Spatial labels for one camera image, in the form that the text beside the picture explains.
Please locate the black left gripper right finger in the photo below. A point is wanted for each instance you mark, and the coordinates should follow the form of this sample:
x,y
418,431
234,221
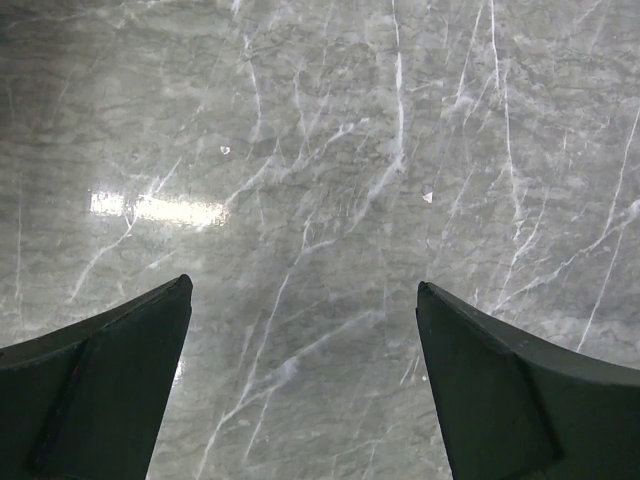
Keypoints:
x,y
511,405

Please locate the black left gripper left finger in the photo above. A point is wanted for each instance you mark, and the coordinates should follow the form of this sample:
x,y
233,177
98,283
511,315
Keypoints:
x,y
87,401

